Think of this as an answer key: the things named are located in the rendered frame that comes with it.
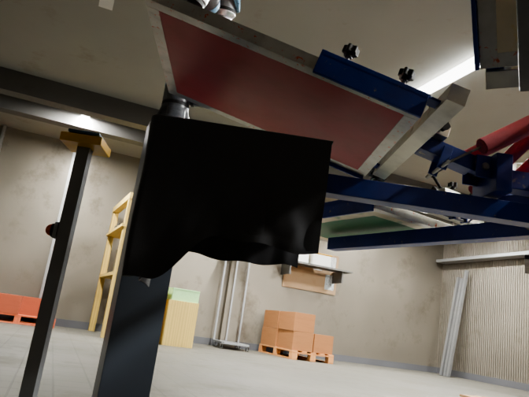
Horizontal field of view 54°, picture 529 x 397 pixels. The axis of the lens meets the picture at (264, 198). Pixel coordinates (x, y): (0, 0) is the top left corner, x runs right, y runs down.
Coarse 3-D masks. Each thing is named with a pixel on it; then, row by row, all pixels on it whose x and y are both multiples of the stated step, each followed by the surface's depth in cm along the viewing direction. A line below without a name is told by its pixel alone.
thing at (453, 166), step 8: (424, 144) 160; (432, 144) 160; (440, 144) 160; (448, 144) 160; (416, 152) 163; (424, 152) 161; (432, 152) 159; (440, 152) 160; (456, 152) 160; (464, 152) 160; (432, 160) 164; (456, 160) 159; (464, 160) 159; (472, 160) 160; (448, 168) 164; (456, 168) 162; (464, 168) 160; (472, 168) 159
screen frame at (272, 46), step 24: (168, 0) 136; (192, 24) 139; (216, 24) 135; (240, 24) 136; (264, 48) 135; (288, 48) 135; (168, 72) 175; (312, 72) 136; (240, 120) 188; (408, 120) 139; (384, 144) 158; (360, 168) 184
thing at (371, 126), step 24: (168, 24) 144; (168, 48) 158; (192, 48) 151; (216, 48) 145; (240, 48) 140; (216, 72) 160; (240, 72) 153; (264, 72) 147; (288, 72) 141; (264, 96) 161; (288, 96) 155; (312, 96) 149; (336, 96) 143; (360, 96) 137; (336, 120) 156; (360, 120) 150; (384, 120) 144
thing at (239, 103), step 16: (176, 64) 166; (176, 80) 179; (192, 80) 173; (208, 80) 168; (192, 96) 186; (208, 96) 180; (224, 96) 174; (240, 96) 169; (256, 96) 164; (224, 112) 187; (240, 112) 181; (256, 112) 176; (272, 112) 170; (288, 112) 165; (272, 128) 183; (288, 128) 177; (304, 128) 172; (320, 128) 167; (336, 144) 173; (352, 144) 168; (368, 144) 163; (336, 160) 186; (352, 160) 180
